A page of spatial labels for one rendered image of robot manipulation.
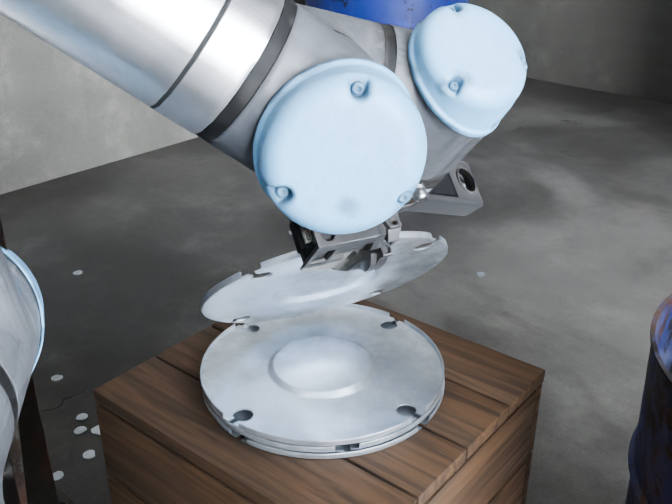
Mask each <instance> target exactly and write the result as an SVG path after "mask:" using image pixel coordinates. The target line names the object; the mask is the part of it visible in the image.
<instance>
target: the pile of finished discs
mask: <svg viewBox="0 0 672 504"><path fill-rule="evenodd" d="M200 382H201V387H202V392H203V397H204V401H205V404H206V406H207V408H208V410H209V412H210V413H211V415H212V416H213V418H214V419H215V420H216V421H217V423H218V424H219V425H220V426H221V427H222V428H224V429H225V430H226V431H227V432H229V433H230V434H231V435H233V436H234V437H236V438H237V437H239V436H240V435H243V436H245V438H243V439H242V440H241V441H243V442H245V443H247V444H249V445H251V446H254V447H256V448H259V449H261V450H264V451H268V452H271V453H275V454H279V455H284V456H289V457H296V458H305V459H338V458H348V457H354V456H360V455H365V454H369V453H373V452H376V451H380V450H383V449H385V448H388V447H391V446H393V445H395V444H398V443H400V442H402V441H403V440H405V439H407V438H409V437H410V436H412V435H413V434H415V433H416V432H418V431H419V430H420V429H421V428H422V427H420V426H418V424H419V423H422V424H424V425H426V424H427V423H428V422H429V421H430V420H431V418H432V417H433V416H434V414H435V413H436V412H437V410H438V408H439V406H440V404H441V402H442V399H443V395H444V387H445V379H444V362H443V359H442V356H441V353H440V351H439V349H438V348H437V346H436V345H435V343H434V342H433V341H432V340H431V339H430V337H429V336H428V335H426V334H425V333H424V332H423V331H422V330H421V329H419V328H418V327H416V326H415V325H413V324H412V323H410V322H408V321H407V320H404V323H403V322H401V321H396V320H395V318H392V317H390V313H389V312H386V311H383V310H379V309H376V308H372V307H368V306H363V305H357V304H348V305H344V306H341V307H337V308H334V309H330V310H326V311H322V312H317V313H313V314H308V315H303V316H298V317H293V318H287V319H281V320H273V321H265V322H254V323H245V324H244V325H242V326H241V325H238V326H236V327H235V324H233V325H232V326H230V327H229V328H227V329H226V330H225V331H223V332H222V333H221V334H220V335H219V336H218V337H217V338H216V339H215V340H214V341H213V342H212V343H211V344H210V346H209V347H208V349H207V350H206V352H205V354H204V356H203V358H202V361H201V366H200Z"/></svg>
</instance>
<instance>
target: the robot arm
mask: <svg viewBox="0 0 672 504"><path fill-rule="evenodd" d="M0 14H2V15H3V16H5V17H7V18H8V19H10V20H11V21H13V22H15V23H16V24H18V25H19V26H21V27H23V28H24V29H26V30H28V31H29V32H31V33H32V34H34V35H36V36H37V37H39V38H40V39H42V40H44V41H45V42H47V43H48V44H50V45H52V46H53V47H55V48H56V49H58V50H60V51H61V52H63V53H64V54H66V55H68V56H69V57H71V58H72V59H74V60H76V61H77V62H79V63H80V64H82V65H84V66H85V67H87V68H88V69H90V70H92V71H93V72H95V73H96V74H98V75H100V76H101V77H103V78H104V79H106V80H108V81H109V82H111V83H112V84H114V85H116V86H117V87H119V88H120V89H122V90H124V91H125V92H127V93H128V94H130V95H132V96H133V97H135V98H136V99H138V100H140V101H141V102H143V103H144V104H146V105H148V106H149V107H151V108H152V109H154V110H156V111H157V112H159V113H160V114H162V115H164V116H165V117H167V118H168V119H170V120H172V121H173V122H175V123H176V124H178V125H180V126H181V127H183V128H184V129H186V130H188V131H189V132H191V133H192V134H196V135H197V136H199V137H200V138H202V139H204V140H205V141H206V142H208V143H209V144H211V145H213V146H214V147H216V148H217V149H219V150H220V151H222V152H224V153H225V154H227V155H228V156H230V157H231V158H233V159H235V160H236V161H238V162H239V163H241V164H243V165H244V166H246V167H247V168H249V169H251V170H252V171H254V172H255V173H256V176H257V178H258V181H259V183H260V185H261V187H262V188H263V190H264V191H265V193H266V194H267V195H268V197H269V198H271V199H272V200H273V202H274V203H275V205H276V206H277V207H278V208H279V209H280V210H281V211H282V213H283V214H284V215H286V216H287V217H288V218H289V220H290V224H289V227H290V229H289V231H288V232H289V234H290V235H292V236H293V240H294V243H295V246H296V249H297V253H298V254H300V255H301V259H302V262H303V265H302V266H301V267H300V270H301V271H303V272H307V271H315V270H322V269H330V268H331V269H333V270H337V271H352V270H357V269H360V270H363V271H364V272H367V271H372V270H376V269H379V268H381V267H382V266H383V265H384V264H385V262H386V261H387V259H388V257H389V256H391V255H393V252H392V249H391V247H390V246H393V245H394V244H395V243H396V241H399V234H400V232H401V226H402V224H401V222H400V218H399V215H398V213H401V212H404V211H413V212H424V213H435V214H447V215H458V216H466V215H468V214H470V213H471V212H473V211H475V210H477V209H478V208H480V207H482V205H483V200H482V198H481V196H480V193H479V191H478V188H477V186H476V183H475V181H474V178H473V176H472V173H471V171H470V168H469V166H468V164H467V163H466V162H463V161H461V159H462V158H463V157H464V156H465V155H466V154H467V153H468V152H469V151H470V150H471V149H472V148H473V147H474V146H475V145H476V144H477V143H478V142H479V141H480V140H481V139H482V138H483V137H484V136H486V135H488V134H490V133H491V132H492V131H493V130H494V129H495V128H496V127H497V126H498V124H499V123H500V121H501V119H502V118H503V116H504V115H505V114H506V113H507V112H508V111H509V109H510V108H511V107H512V105H513V104H514V102H515V100H516V99H517V98H518V96H519V95H520V93H521V91H522V89H523V87H524V83H525V79H526V70H527V63H526V61H525V55H524V51H523V49H522V46H521V44H520V42H519V40H518V38H517V37H516V35H515V34H514V32H513V31H512V30H511V29H510V27H509V26H508V25H507V24H506V23H505V22H504V21H503V20H501V19H500V18H499V17H498V16H496V15H495V14H493V13H492V12H490V11H488V10H486V9H484V8H482V7H479V6H476V5H472V4H466V3H456V4H453V5H449V6H442V7H439V8H437V9H435V10H434V11H432V12H431V13H430V14H429V15H428V16H427V17H426V18H425V19H424V20H422V21H420V22H419V23H418V24H417V25H416V27H415V28H414V30H412V29H408V28H404V27H400V26H396V25H391V24H387V25H386V24H382V23H379V22H373V21H369V20H365V19H361V18H357V17H352V16H348V15H344V14H340V13H335V12H331V11H327V10H323V9H319V8H314V7H310V6H306V5H302V4H297V3H295V2H293V1H292V0H0ZM44 329H45V323H44V304H43V299H42V295H41V291H40V288H39V286H38V283H37V281H36V279H35V277H34V276H33V274H32V272H31V271H30V269H29V268H28V267H27V266H26V264H25V263H24V262H23V261H22V260H21V259H20V258H19V257H18V256H17V255H16V254H15V253H13V252H12V251H11V250H9V249H4V248H3V247H1V245H0V504H5V502H4V498H3V471H4V467H5V463H6V460H7V456H8V453H9V449H10V446H11V442H12V439H13V435H14V431H15V428H16V425H17V422H18V419H19V415H20V412H21V408H22V405H23V401H24V398H25V394H26V391H27V387H28V384H29V380H30V377H31V373H32V371H33V370H34V368H35V366H36V363H37V361H38V358H39V356H40V353H41V349H42V345H43V340H44Z"/></svg>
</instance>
